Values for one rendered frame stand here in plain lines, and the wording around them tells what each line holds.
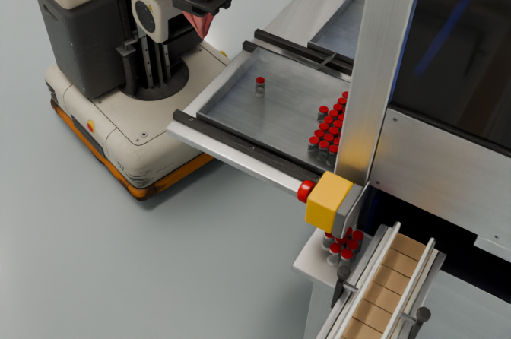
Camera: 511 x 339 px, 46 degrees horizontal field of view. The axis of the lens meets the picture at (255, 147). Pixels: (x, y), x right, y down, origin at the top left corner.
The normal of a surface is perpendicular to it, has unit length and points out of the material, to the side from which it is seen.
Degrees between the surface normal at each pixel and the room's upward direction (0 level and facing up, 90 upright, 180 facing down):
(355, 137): 90
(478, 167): 90
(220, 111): 0
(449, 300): 90
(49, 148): 0
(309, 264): 0
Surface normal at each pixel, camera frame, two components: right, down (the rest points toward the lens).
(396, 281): 0.02, -0.66
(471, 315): -0.52, 0.63
